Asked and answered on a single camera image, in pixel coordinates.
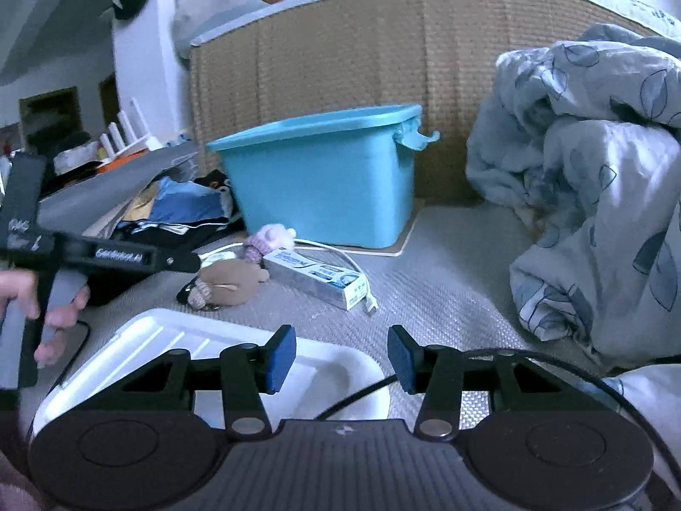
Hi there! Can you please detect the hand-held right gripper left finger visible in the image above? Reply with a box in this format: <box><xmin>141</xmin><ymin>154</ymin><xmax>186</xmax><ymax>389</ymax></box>
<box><xmin>80</xmin><ymin>324</ymin><xmax>297</xmax><ymax>436</ymax></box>

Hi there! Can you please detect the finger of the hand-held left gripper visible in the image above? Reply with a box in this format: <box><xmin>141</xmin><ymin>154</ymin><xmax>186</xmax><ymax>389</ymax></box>
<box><xmin>154</xmin><ymin>249</ymin><xmax>202</xmax><ymax>273</ymax></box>

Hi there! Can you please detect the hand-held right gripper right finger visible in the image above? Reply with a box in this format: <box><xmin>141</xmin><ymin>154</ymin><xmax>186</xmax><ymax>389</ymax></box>
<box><xmin>387</xmin><ymin>324</ymin><xmax>602</xmax><ymax>440</ymax></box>

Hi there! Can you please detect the brown plush toy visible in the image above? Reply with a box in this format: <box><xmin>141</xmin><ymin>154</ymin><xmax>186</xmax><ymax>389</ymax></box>
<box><xmin>178</xmin><ymin>261</ymin><xmax>271</xmax><ymax>310</ymax></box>

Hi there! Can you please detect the white lid with blue handle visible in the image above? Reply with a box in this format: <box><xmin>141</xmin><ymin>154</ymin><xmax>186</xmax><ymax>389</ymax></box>
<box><xmin>34</xmin><ymin>307</ymin><xmax>392</xmax><ymax>432</ymax></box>

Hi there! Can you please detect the teal plastic storage bin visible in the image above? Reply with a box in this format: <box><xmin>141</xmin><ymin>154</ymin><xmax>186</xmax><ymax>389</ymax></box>
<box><xmin>206</xmin><ymin>103</ymin><xmax>441</xmax><ymax>249</ymax></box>

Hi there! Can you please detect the person's left hand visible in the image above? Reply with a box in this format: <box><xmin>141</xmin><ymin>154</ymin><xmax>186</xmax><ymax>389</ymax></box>
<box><xmin>0</xmin><ymin>269</ymin><xmax>91</xmax><ymax>367</ymax></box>

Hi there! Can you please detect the black garment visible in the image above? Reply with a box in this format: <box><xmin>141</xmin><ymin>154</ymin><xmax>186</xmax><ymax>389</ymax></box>
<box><xmin>85</xmin><ymin>169</ymin><xmax>248</xmax><ymax>307</ymax></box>

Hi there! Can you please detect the white earbud case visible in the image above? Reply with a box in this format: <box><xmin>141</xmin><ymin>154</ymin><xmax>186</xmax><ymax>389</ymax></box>
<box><xmin>201</xmin><ymin>251</ymin><xmax>246</xmax><ymax>268</ymax></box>

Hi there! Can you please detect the blue cloth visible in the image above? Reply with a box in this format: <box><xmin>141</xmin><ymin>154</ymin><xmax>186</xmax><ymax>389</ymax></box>
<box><xmin>152</xmin><ymin>177</ymin><xmax>229</xmax><ymax>224</ymax></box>

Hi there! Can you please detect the yellow cloth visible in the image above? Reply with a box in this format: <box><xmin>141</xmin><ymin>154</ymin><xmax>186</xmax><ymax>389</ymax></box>
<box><xmin>125</xmin><ymin>194</ymin><xmax>160</xmax><ymax>221</ymax></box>

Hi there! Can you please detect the toothpaste box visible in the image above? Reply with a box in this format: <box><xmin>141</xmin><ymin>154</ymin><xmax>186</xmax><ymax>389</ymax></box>
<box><xmin>262</xmin><ymin>247</ymin><xmax>368</xmax><ymax>310</ymax></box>

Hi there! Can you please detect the orange box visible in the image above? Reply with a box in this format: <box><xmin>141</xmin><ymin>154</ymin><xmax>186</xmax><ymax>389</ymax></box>
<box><xmin>96</xmin><ymin>152</ymin><xmax>150</xmax><ymax>174</ymax></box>

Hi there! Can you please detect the white router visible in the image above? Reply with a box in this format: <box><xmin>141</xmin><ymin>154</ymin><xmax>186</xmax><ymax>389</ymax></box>
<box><xmin>100</xmin><ymin>97</ymin><xmax>163</xmax><ymax>163</ymax></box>

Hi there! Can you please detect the blue floral quilt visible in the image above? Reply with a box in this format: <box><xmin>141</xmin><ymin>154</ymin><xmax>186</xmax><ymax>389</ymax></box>
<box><xmin>465</xmin><ymin>24</ymin><xmax>681</xmax><ymax>416</ymax></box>

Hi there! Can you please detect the pale blue pillow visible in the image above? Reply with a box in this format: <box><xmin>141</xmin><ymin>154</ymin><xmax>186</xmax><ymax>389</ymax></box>
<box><xmin>171</xmin><ymin>0</ymin><xmax>278</xmax><ymax>59</ymax></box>

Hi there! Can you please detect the pink knitted keychain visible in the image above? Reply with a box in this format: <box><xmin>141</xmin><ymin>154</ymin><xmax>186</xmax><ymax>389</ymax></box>
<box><xmin>242</xmin><ymin>224</ymin><xmax>298</xmax><ymax>264</ymax></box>

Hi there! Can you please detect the white charging cable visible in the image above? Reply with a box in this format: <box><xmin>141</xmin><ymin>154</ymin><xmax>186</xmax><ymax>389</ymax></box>
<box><xmin>202</xmin><ymin>238</ymin><xmax>378</xmax><ymax>314</ymax></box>

